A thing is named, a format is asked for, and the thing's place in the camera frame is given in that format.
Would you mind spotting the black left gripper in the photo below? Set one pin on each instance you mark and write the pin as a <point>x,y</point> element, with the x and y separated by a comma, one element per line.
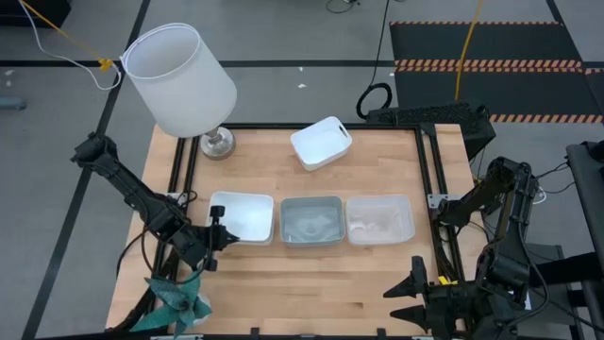
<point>205,245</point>

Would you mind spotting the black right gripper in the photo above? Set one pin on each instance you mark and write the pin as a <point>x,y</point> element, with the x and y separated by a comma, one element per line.
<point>448,307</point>

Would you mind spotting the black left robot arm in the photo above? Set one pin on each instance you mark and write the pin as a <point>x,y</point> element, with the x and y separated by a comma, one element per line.
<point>132,193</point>

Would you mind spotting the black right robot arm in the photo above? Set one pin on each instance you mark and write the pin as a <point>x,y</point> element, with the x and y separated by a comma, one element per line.
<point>512,222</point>

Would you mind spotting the green artificial plant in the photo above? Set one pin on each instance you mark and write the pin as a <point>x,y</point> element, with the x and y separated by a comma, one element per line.
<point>179,302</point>

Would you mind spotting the dark gray panel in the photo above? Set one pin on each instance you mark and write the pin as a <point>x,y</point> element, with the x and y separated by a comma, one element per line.
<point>552,252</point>

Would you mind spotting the white shade table lamp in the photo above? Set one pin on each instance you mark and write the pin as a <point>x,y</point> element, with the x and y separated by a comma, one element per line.
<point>179,80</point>

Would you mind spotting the black metal stand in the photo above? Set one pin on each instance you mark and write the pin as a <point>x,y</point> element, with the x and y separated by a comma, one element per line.
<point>585,189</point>

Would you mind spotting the blue-gray floor object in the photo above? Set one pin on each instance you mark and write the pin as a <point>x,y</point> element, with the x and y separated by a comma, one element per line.
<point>11,104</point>

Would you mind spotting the black hazard-striped floor mat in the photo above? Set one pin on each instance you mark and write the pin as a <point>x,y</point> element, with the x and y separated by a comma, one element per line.
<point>495,42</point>

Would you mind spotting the dark cabinet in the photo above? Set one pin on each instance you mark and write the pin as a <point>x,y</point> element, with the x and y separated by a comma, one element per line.
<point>52,9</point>

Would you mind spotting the silver frame bracket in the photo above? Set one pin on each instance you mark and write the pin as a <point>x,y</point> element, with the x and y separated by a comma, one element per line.
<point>175,196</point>
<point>436,200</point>

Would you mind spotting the black aluminium table frame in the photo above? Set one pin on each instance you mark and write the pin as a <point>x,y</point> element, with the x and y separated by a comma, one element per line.
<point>307,126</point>

